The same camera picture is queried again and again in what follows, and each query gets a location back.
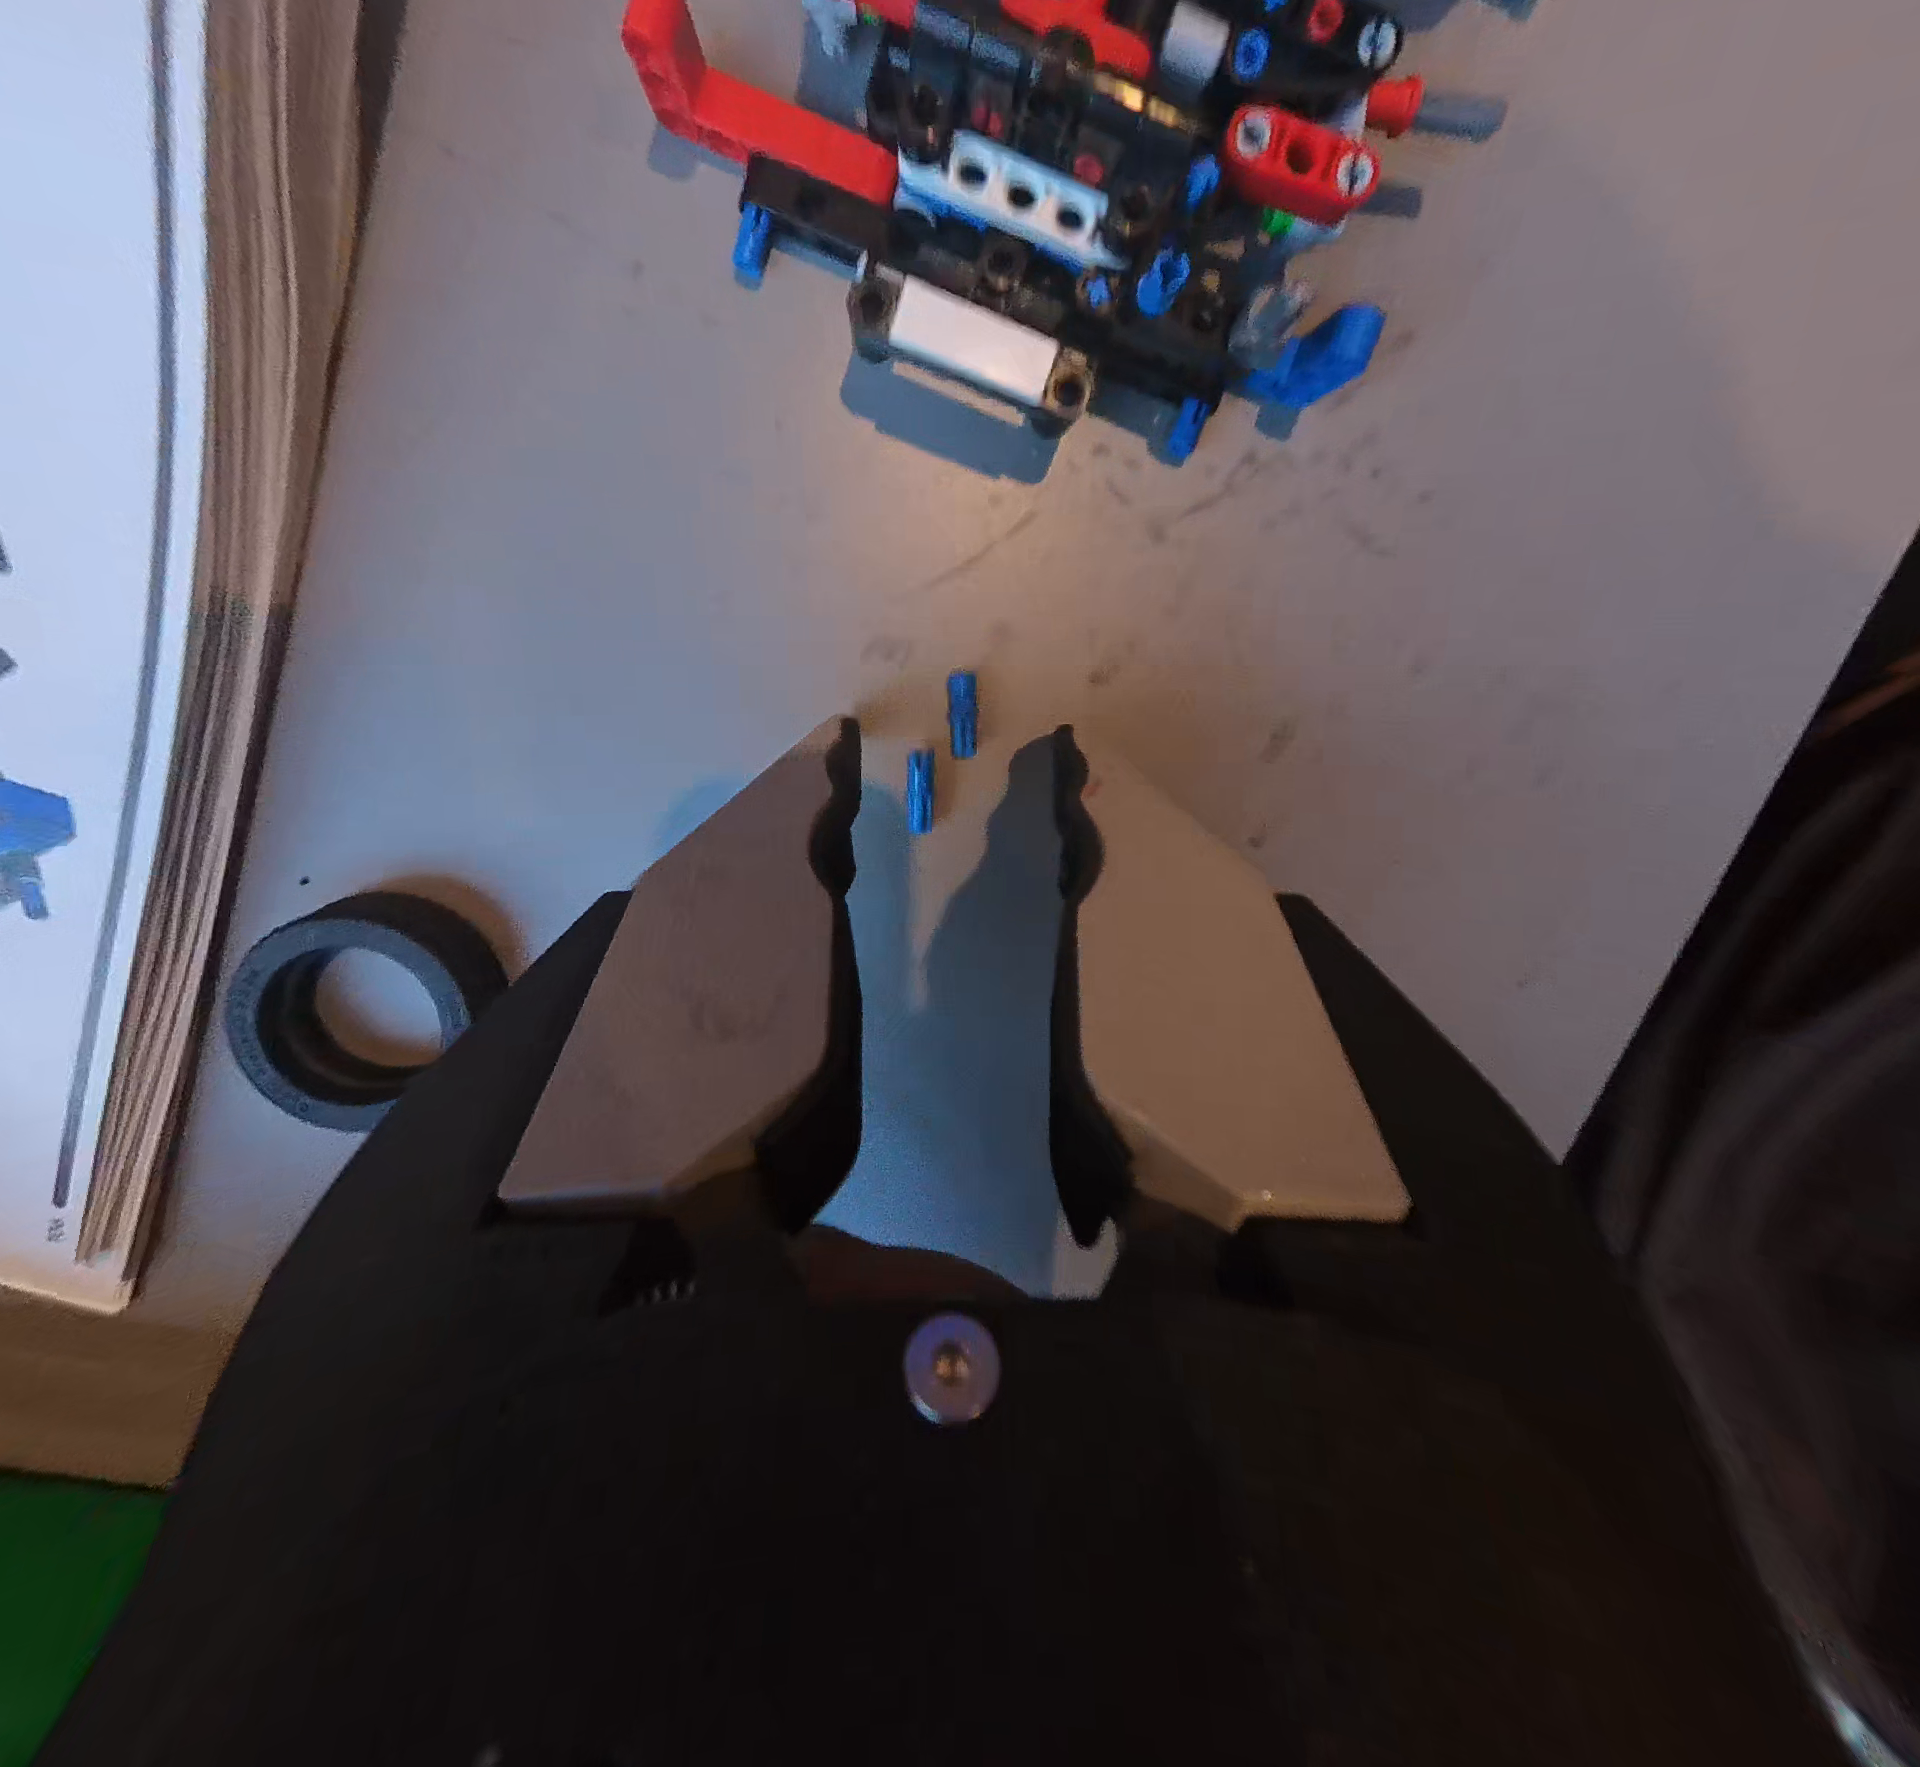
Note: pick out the blue brick pin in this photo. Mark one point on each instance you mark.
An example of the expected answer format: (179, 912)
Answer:
(921, 792)
(961, 715)

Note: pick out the green plastic bin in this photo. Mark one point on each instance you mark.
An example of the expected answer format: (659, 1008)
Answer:
(59, 1617)

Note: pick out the grey desk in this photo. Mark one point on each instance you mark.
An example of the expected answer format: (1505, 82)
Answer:
(1426, 597)

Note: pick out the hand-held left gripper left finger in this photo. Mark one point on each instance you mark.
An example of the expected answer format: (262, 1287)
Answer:
(704, 1033)

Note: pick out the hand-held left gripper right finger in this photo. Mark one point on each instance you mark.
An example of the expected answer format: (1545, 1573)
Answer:
(1215, 1047)

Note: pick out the open instruction booklet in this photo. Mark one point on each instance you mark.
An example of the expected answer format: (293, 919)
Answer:
(89, 298)

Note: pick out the toy brick race car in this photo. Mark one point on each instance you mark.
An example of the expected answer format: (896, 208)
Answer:
(1020, 191)

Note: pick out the black rubber toy tyre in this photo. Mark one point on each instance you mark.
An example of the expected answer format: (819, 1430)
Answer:
(262, 1033)

